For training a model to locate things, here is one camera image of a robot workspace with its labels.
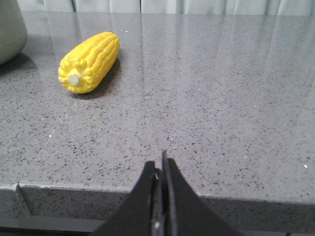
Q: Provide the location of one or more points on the white curtain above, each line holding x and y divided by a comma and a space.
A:
203, 7

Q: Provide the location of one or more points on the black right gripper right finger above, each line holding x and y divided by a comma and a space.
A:
185, 214

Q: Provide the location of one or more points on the pale green electric cooking pot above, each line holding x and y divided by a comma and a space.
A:
13, 31

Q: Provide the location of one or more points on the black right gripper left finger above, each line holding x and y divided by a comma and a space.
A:
141, 212

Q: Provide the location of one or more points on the yellow toy corn cob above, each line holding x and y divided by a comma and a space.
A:
85, 66

